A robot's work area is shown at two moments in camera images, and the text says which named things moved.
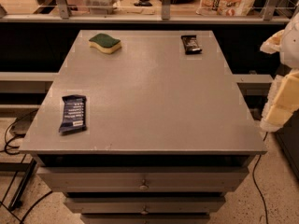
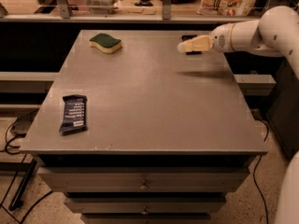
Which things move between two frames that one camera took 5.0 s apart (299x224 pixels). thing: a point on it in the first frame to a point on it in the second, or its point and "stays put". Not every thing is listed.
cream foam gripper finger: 282,101 to 221,40
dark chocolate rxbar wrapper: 191,45 stays put
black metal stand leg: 16,202 stays put
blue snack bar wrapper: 74,119 stays put
